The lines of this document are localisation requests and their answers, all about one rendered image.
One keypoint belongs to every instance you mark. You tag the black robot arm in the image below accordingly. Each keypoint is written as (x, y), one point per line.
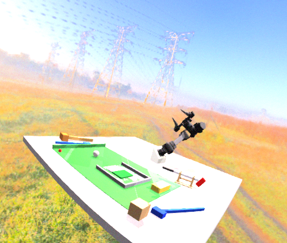
(170, 146)

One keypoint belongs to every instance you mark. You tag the white golf ball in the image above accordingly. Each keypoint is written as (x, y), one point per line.
(95, 153)

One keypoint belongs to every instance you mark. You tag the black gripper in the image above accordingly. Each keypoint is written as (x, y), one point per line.
(185, 123)

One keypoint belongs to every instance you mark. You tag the green flat mat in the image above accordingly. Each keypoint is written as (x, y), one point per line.
(84, 162)

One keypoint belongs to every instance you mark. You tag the tan cube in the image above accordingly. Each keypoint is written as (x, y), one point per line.
(138, 209)

